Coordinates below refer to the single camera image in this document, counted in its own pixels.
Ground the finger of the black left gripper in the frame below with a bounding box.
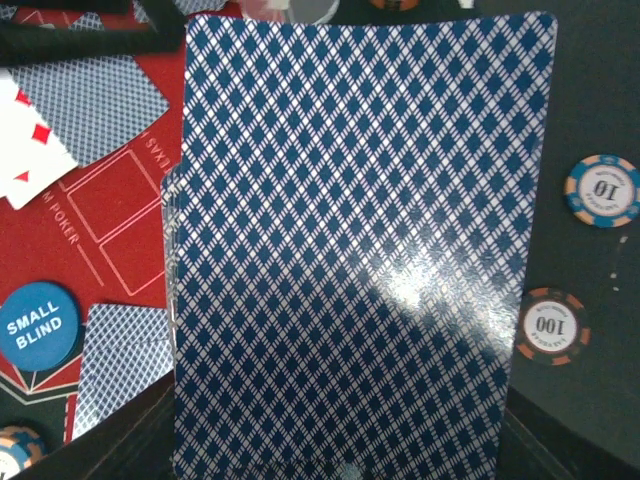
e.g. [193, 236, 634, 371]
[1, 1, 186, 65]

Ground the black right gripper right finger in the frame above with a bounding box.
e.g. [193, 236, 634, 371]
[497, 388, 639, 480]

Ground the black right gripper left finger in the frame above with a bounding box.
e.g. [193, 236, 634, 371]
[19, 373, 175, 479]

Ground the face-down community card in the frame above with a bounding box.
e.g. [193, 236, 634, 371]
[9, 55, 169, 167]

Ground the blue white chip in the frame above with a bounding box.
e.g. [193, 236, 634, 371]
[0, 426, 47, 480]

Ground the red diamonds face-up card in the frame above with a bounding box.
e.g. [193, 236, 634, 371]
[1, 69, 78, 210]

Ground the brown white chip stack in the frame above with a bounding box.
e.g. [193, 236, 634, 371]
[515, 287, 592, 366]

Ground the blue small blind button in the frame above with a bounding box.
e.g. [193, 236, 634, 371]
[1, 282, 81, 372]

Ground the purple white chip stack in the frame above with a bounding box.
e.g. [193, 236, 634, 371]
[564, 154, 639, 228]

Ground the grey card deck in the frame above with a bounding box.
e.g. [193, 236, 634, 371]
[166, 11, 558, 479]

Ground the clear round dealer puck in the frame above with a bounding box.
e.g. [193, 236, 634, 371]
[239, 0, 340, 25]

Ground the round red black poker mat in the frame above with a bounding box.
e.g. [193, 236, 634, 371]
[1, 42, 185, 452]

